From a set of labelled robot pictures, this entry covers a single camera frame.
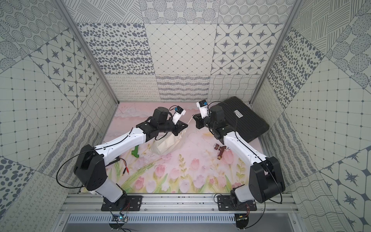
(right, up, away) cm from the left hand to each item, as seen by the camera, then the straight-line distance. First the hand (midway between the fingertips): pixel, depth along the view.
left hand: (186, 123), depth 81 cm
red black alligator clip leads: (-37, -28, +5) cm, 46 cm away
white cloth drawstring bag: (-12, -12, +2) cm, 17 cm away
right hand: (+6, +4, +2) cm, 7 cm away
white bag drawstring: (+3, +3, -1) cm, 4 cm away
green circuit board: (-31, -47, -11) cm, 57 cm away
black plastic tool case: (+43, +1, +20) cm, 47 cm away
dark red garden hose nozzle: (+23, -18, +11) cm, 31 cm away
